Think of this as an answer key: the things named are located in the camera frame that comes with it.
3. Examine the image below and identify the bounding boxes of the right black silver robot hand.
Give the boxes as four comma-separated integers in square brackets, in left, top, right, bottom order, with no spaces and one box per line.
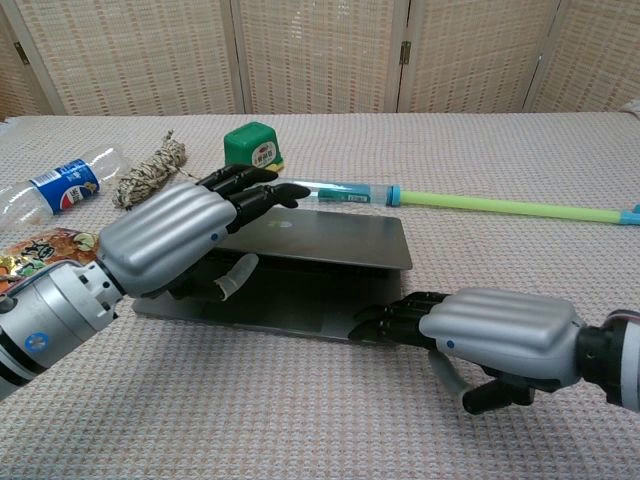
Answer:
[349,287,586,416]

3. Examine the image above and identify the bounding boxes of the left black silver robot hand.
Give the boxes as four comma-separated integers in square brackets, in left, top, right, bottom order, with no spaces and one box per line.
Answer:
[97,163,312,304]

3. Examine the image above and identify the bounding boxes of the silver laptop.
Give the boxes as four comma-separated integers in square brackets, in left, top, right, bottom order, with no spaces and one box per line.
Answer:
[132,207,414,344]

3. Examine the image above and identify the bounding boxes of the beige brown twine bundle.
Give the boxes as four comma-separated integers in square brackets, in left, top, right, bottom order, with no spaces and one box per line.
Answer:
[110,129,200,210]

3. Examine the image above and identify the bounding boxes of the clear bottle with blue label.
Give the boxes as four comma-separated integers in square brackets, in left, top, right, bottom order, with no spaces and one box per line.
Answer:
[0,146,133,233]

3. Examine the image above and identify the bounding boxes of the green plastic container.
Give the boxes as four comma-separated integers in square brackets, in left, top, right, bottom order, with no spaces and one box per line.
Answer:
[222,121,287,169]

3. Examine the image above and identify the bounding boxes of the green blue water pump tube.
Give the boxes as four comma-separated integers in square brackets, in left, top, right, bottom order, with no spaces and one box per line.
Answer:
[277,177,640,228]

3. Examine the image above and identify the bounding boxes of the green orange snack bag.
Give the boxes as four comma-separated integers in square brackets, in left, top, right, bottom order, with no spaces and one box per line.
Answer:
[0,227,101,301]

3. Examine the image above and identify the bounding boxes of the beige woven tablecloth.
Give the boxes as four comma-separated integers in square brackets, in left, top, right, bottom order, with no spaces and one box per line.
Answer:
[0,112,640,480]

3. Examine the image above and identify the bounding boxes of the woven folding screen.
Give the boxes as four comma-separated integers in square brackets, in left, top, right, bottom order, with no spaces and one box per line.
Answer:
[0,0,640,121]

